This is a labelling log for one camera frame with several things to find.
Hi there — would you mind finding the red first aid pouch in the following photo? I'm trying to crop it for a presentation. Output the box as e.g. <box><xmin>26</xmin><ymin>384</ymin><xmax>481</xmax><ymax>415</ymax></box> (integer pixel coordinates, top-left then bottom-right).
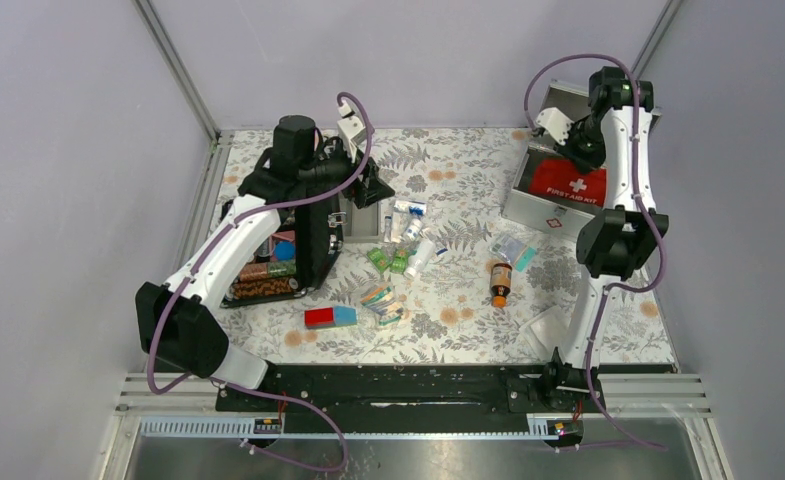
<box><xmin>527</xmin><ymin>158</ymin><xmax>607</xmax><ymax>207</ymax></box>

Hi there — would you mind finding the white plastic bottle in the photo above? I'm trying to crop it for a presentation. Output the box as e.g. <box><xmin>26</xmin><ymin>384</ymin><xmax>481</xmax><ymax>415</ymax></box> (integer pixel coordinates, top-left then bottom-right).
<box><xmin>403</xmin><ymin>238</ymin><xmax>437</xmax><ymax>279</ymax></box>

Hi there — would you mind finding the brown medicine bottle orange cap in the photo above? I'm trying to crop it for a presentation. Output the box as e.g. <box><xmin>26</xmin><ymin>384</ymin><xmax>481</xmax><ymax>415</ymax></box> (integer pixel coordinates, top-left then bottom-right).
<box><xmin>490</xmin><ymin>262</ymin><xmax>513</xmax><ymax>308</ymax></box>

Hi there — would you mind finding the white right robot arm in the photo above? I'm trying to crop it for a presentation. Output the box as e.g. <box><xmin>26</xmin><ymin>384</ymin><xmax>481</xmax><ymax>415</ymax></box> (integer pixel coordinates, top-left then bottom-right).
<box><xmin>534</xmin><ymin>67</ymin><xmax>669</xmax><ymax>412</ymax></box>

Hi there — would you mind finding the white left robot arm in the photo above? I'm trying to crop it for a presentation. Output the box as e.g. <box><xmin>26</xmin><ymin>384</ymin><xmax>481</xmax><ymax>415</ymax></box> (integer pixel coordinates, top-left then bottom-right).
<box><xmin>135</xmin><ymin>107</ymin><xmax>394</xmax><ymax>411</ymax></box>

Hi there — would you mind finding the grey plastic tray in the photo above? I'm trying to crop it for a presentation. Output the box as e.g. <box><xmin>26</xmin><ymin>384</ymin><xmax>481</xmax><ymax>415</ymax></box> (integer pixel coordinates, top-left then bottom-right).
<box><xmin>339</xmin><ymin>195</ymin><xmax>382</xmax><ymax>243</ymax></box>

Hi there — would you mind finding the white flat wrapped bandage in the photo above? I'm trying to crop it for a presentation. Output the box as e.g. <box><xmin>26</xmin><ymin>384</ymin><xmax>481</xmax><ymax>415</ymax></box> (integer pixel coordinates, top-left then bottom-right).
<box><xmin>390</xmin><ymin>212</ymin><xmax>408</xmax><ymax>243</ymax></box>

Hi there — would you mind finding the white bandage roll blue label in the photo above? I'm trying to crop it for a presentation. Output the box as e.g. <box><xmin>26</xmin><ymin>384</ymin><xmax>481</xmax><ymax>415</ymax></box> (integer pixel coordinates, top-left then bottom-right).
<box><xmin>393</xmin><ymin>200</ymin><xmax>427</xmax><ymax>217</ymax></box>

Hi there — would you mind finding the grey metal box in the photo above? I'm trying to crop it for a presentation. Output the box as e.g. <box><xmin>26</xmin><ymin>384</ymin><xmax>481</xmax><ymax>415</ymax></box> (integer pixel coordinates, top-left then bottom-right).
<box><xmin>501</xmin><ymin>79</ymin><xmax>662</xmax><ymax>244</ymax></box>

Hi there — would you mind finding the green wind oil box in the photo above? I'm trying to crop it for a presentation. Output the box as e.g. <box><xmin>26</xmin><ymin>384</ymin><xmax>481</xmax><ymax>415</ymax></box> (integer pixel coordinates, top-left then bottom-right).
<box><xmin>390</xmin><ymin>248</ymin><xmax>411</xmax><ymax>274</ymax></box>

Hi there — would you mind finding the black open case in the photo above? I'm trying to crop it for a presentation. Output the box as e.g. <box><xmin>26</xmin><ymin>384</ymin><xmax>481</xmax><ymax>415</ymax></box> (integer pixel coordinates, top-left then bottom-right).
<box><xmin>222</xmin><ymin>135</ymin><xmax>347</xmax><ymax>309</ymax></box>

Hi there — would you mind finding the striped bandage packet stack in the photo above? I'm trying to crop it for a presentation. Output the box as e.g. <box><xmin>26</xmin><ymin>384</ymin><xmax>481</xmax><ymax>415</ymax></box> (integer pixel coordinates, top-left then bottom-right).
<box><xmin>359</xmin><ymin>282</ymin><xmax>406</xmax><ymax>327</ymax></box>

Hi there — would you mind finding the clear bag teal item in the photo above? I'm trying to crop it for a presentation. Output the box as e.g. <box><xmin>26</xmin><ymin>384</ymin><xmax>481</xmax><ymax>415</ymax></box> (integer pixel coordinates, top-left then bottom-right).
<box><xmin>489</xmin><ymin>233</ymin><xmax>537</xmax><ymax>271</ymax></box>

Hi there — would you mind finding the red blue box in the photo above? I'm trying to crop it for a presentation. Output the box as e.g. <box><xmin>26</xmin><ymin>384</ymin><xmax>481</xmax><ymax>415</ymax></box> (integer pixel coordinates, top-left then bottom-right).
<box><xmin>304</xmin><ymin>306</ymin><xmax>358</xmax><ymax>330</ymax></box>

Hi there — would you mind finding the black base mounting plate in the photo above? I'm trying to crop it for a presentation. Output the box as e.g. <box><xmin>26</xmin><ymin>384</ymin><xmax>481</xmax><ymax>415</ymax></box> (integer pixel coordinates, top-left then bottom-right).
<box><xmin>215</xmin><ymin>364</ymin><xmax>605</xmax><ymax>435</ymax></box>

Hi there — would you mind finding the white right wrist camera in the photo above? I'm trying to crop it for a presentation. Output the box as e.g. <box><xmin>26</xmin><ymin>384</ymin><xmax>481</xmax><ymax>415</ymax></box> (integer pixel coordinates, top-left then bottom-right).
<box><xmin>534</xmin><ymin>107</ymin><xmax>573</xmax><ymax>146</ymax></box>

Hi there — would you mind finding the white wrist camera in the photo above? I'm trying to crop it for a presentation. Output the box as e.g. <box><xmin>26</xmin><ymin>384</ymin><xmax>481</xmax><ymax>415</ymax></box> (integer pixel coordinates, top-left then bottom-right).
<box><xmin>337</xmin><ymin>97</ymin><xmax>368</xmax><ymax>163</ymax></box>
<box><xmin>534</xmin><ymin>107</ymin><xmax>573</xmax><ymax>146</ymax></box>

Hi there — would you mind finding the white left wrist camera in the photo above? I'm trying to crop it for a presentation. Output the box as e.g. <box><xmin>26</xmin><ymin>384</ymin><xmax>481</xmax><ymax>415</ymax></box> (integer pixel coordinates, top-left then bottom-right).
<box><xmin>337</xmin><ymin>97</ymin><xmax>368</xmax><ymax>163</ymax></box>

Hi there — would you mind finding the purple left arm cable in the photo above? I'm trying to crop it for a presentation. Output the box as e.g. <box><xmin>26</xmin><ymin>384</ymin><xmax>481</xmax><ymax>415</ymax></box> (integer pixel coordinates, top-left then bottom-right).
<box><xmin>146</xmin><ymin>91</ymin><xmax>375</xmax><ymax>474</ymax></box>

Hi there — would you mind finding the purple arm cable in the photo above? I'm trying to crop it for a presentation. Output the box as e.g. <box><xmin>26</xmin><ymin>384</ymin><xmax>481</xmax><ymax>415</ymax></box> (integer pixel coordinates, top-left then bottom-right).
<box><xmin>523</xmin><ymin>52</ymin><xmax>670</xmax><ymax>454</ymax></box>
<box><xmin>146</xmin><ymin>91</ymin><xmax>375</xmax><ymax>474</ymax></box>

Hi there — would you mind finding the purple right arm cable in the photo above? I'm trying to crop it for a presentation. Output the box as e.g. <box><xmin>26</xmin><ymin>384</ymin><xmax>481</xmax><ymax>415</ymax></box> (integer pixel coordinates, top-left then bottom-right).
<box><xmin>523</xmin><ymin>52</ymin><xmax>670</xmax><ymax>454</ymax></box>

